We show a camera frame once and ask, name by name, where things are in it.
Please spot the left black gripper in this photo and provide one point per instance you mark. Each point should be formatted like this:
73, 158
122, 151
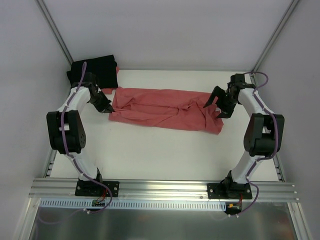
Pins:
102, 103

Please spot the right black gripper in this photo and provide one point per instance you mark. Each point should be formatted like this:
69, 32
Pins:
222, 102

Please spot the red t shirt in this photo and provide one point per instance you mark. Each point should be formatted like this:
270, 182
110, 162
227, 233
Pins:
108, 91
166, 108

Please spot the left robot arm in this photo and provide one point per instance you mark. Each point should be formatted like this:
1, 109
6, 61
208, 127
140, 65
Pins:
67, 134

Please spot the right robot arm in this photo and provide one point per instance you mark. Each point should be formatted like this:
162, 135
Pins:
261, 141

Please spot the folded red t shirt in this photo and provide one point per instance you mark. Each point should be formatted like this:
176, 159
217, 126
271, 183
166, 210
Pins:
108, 91

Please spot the folded black t shirt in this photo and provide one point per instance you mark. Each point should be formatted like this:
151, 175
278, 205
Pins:
104, 68

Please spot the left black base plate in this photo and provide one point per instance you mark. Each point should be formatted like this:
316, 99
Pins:
90, 189

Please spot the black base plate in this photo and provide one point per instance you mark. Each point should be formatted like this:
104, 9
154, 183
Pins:
233, 191
90, 189

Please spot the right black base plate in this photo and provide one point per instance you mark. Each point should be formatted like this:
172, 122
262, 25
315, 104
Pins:
233, 191

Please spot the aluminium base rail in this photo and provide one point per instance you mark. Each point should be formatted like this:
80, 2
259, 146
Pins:
166, 190

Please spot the white slotted cable duct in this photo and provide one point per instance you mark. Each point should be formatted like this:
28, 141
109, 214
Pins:
130, 204

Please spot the left rear frame post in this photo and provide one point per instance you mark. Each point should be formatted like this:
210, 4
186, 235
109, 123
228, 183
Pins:
54, 29

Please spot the frame post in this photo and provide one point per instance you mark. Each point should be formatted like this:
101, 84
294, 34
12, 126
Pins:
54, 29
276, 33

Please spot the right rear frame post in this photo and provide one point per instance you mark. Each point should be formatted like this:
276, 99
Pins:
276, 33

